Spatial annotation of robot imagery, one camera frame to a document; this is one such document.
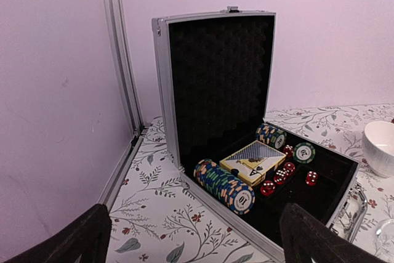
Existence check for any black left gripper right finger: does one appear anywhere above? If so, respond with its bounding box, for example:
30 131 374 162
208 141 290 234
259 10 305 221
279 203 382 263

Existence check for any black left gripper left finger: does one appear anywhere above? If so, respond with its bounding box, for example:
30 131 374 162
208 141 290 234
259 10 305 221
8 204 111 262

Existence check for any red die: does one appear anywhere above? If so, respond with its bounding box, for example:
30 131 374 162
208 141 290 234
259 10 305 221
273 169 289 185
305 171 318 186
260 180 276 196
283 162 296 177
283 145 294 158

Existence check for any floral tablecloth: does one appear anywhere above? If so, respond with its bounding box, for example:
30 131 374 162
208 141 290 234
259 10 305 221
107 103 393 262

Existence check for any long poker chip row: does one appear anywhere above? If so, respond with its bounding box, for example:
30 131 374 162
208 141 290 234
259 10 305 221
193 159 255 215

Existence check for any clear drinking glass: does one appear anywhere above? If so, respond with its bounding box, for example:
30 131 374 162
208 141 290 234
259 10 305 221
374 219 394 262

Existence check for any green twenty poker chip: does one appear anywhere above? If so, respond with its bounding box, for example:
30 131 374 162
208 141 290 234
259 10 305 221
292 142 316 164

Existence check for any boxed playing card deck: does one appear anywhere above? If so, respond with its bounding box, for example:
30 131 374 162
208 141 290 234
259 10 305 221
220 140 286 187

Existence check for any short poker chip row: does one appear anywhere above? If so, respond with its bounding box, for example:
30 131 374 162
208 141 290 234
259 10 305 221
255 123 287 150

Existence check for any white ceramic bowl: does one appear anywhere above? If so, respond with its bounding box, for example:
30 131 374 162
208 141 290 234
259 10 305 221
362 121 394 178

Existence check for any aluminium frame post left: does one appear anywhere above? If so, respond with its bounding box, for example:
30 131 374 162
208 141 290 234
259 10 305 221
98 0 145 209

